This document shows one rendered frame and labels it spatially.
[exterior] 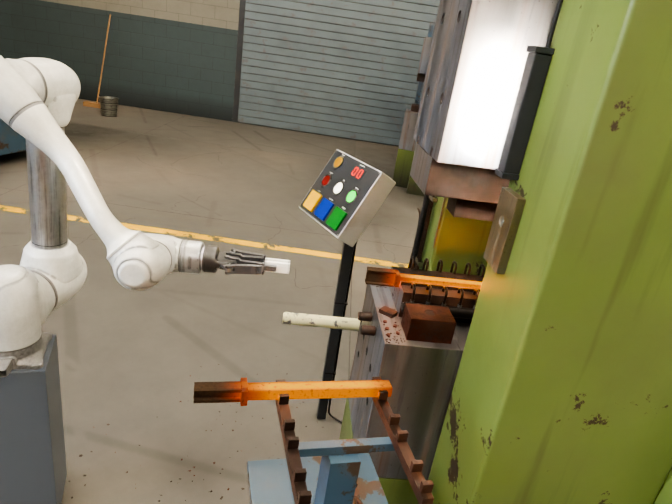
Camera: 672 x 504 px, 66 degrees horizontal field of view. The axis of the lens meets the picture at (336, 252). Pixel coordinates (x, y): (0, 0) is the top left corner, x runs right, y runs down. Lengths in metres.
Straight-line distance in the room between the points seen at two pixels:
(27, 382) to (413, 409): 1.11
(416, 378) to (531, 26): 0.88
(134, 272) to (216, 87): 8.46
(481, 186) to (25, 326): 1.32
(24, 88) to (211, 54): 8.15
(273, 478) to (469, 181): 0.85
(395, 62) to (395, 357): 8.14
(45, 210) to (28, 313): 0.31
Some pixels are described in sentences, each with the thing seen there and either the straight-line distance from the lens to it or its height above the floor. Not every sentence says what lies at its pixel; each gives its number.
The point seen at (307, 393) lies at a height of 0.93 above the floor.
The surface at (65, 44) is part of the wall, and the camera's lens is 10.53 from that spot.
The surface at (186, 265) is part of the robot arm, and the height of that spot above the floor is 0.99.
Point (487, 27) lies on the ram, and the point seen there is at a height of 1.67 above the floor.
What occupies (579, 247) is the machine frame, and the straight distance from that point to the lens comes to 1.03.
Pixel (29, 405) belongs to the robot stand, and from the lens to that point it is 1.84.
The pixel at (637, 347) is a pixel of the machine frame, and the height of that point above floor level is 1.12.
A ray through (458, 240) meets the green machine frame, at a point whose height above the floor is 1.07.
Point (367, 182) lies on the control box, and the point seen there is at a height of 1.15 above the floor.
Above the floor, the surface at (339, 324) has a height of 0.63.
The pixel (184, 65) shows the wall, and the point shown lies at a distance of 9.76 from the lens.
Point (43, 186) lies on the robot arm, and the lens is 1.75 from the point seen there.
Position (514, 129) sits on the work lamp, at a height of 1.48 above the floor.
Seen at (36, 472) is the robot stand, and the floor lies 0.22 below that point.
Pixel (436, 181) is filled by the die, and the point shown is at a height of 1.31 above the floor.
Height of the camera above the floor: 1.60
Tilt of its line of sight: 22 degrees down
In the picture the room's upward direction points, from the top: 9 degrees clockwise
